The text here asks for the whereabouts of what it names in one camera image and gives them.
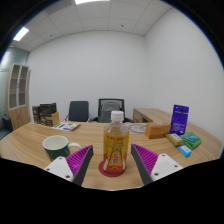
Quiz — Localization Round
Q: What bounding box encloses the ceiling air vent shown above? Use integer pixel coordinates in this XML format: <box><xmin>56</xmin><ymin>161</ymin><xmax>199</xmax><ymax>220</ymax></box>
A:
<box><xmin>44</xmin><ymin>0</ymin><xmax>73</xmax><ymax>15</ymax></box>

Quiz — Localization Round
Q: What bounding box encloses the wooden side desk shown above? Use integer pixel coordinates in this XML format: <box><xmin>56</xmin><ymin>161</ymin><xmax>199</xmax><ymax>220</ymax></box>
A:
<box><xmin>132</xmin><ymin>107</ymin><xmax>174</xmax><ymax>125</ymax></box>

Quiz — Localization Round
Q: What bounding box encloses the purple upright box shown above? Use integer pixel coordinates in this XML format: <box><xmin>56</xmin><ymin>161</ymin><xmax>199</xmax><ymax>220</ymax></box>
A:
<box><xmin>169</xmin><ymin>104</ymin><xmax>190</xmax><ymax>136</ymax></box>

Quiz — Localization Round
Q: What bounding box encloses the wooden shelf cabinet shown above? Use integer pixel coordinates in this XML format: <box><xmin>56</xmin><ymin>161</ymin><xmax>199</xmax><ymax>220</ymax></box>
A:
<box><xmin>5</xmin><ymin>63</ymin><xmax>32</xmax><ymax>131</ymax></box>

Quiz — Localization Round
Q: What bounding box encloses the narrow dark brown box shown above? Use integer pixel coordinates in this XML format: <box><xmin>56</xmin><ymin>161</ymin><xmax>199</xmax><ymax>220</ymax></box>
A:
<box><xmin>32</xmin><ymin>105</ymin><xmax>42</xmax><ymax>124</ymax></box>

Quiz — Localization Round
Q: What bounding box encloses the small tan flat box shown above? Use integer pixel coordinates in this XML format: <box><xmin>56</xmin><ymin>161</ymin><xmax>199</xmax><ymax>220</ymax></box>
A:
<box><xmin>165</xmin><ymin>132</ymin><xmax>185</xmax><ymax>148</ymax></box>

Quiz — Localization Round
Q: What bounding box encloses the dark solid-back office chair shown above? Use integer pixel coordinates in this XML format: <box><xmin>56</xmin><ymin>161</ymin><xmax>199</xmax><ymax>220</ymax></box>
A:
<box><xmin>64</xmin><ymin>100</ymin><xmax>90</xmax><ymax>123</ymax></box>

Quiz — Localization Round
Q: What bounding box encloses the flat round red coaster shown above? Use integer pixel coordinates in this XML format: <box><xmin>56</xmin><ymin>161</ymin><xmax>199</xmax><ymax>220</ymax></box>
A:
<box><xmin>98</xmin><ymin>159</ymin><xmax>128</xmax><ymax>178</ymax></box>

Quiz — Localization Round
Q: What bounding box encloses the wide dark brown box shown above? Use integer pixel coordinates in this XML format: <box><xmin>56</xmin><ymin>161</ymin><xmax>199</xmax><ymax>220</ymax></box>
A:
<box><xmin>38</xmin><ymin>102</ymin><xmax>58</xmax><ymax>125</ymax></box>

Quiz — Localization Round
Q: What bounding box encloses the large rectangular ceiling light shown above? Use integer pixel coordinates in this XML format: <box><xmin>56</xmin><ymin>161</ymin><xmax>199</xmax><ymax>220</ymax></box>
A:
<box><xmin>73</xmin><ymin>0</ymin><xmax>111</xmax><ymax>5</ymax></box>

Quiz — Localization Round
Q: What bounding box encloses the orange-brown carton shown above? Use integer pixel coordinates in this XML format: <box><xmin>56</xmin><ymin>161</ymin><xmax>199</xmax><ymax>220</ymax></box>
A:
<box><xmin>144</xmin><ymin>122</ymin><xmax>172</xmax><ymax>140</ymax></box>

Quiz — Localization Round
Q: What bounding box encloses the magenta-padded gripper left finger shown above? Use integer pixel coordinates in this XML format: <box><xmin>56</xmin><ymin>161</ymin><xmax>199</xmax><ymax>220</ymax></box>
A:
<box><xmin>43</xmin><ymin>144</ymin><xmax>95</xmax><ymax>187</ymax></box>

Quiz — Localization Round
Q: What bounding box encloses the orange-labelled drink bottle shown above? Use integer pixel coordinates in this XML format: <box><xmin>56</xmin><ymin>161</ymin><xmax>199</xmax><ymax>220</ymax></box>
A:
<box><xmin>102</xmin><ymin>110</ymin><xmax>130</xmax><ymax>174</ymax></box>

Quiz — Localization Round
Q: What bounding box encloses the black sofa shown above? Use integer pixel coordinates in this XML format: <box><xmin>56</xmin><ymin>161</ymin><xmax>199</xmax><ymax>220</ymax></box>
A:
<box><xmin>0</xmin><ymin>114</ymin><xmax>14</xmax><ymax>140</ymax></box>

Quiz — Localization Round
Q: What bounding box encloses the small rectangular ceiling light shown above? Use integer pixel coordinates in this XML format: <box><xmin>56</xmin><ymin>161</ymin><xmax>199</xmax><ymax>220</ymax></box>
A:
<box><xmin>12</xmin><ymin>26</ymin><xmax>30</xmax><ymax>42</ymax></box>

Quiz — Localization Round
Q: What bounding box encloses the small light blue box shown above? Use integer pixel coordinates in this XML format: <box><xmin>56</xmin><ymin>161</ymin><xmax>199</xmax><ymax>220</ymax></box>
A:
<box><xmin>177</xmin><ymin>144</ymin><xmax>193</xmax><ymax>158</ymax></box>

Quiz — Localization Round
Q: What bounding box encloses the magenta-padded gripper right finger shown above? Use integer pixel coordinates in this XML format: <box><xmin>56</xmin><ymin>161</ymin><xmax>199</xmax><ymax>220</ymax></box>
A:
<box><xmin>130</xmin><ymin>143</ymin><xmax>184</xmax><ymax>186</ymax></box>

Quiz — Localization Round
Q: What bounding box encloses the green flat box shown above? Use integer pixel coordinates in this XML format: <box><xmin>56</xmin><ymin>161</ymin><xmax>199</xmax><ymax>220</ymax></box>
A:
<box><xmin>179</xmin><ymin>131</ymin><xmax>203</xmax><ymax>150</ymax></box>

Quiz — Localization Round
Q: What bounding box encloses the white printed leaflet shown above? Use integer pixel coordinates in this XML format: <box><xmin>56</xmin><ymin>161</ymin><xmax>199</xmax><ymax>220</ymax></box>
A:
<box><xmin>51</xmin><ymin>122</ymin><xmax>81</xmax><ymax>132</ymax></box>

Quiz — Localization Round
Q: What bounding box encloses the tan cardboard box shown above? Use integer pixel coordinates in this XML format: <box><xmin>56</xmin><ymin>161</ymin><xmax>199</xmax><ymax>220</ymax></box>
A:
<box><xmin>44</xmin><ymin>111</ymin><xmax>61</xmax><ymax>127</ymax></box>

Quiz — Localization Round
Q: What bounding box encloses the black mesh-back office chair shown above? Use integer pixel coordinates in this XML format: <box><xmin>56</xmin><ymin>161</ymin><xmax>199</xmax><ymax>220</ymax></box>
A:
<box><xmin>89</xmin><ymin>97</ymin><xmax>134</xmax><ymax>124</ymax></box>

